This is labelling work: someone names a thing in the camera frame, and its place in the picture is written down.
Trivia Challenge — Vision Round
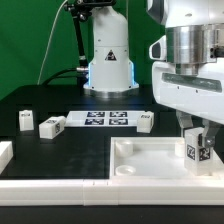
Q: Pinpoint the grey cable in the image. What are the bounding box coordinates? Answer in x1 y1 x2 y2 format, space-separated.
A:
37 0 69 86

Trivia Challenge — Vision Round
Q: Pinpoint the black cable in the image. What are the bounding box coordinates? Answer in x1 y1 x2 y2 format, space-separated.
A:
41 67 89 87

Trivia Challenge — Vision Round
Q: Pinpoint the white U-shaped fence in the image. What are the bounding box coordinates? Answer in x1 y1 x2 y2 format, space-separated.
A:
0 139 224 207

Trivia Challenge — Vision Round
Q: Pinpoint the white marker base plate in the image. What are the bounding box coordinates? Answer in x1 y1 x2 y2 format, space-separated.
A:
66 110 142 127

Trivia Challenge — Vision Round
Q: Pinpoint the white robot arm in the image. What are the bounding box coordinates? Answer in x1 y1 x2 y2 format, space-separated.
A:
84 0 224 147

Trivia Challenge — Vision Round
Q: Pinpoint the white square tabletop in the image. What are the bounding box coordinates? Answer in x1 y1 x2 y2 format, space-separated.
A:
110 137 224 180

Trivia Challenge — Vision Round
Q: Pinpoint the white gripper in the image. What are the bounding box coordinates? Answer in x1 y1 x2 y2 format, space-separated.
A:
152 61 224 148

